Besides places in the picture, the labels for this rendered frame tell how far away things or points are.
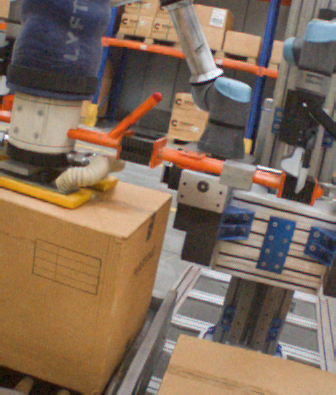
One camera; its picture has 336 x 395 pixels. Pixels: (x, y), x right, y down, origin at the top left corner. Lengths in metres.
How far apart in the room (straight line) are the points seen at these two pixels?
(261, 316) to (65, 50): 1.15
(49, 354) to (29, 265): 0.21
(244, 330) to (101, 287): 0.94
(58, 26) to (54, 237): 0.45
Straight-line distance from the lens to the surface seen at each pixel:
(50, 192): 1.05
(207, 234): 1.47
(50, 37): 1.08
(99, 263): 0.98
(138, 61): 9.92
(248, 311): 1.79
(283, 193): 1.05
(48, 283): 1.05
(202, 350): 1.41
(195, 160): 1.06
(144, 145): 1.06
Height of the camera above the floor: 1.27
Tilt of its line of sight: 12 degrees down
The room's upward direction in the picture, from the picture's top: 11 degrees clockwise
